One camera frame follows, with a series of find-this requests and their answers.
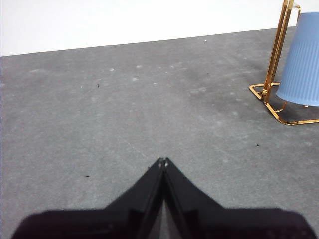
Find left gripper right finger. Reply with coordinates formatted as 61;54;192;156
164;157;319;239

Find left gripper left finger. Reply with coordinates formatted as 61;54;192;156
11;157;165;239

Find blue ribbed plastic cup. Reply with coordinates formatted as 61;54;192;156
276;11;319;107

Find gold wire cup rack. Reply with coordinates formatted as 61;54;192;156
249;0;319;126

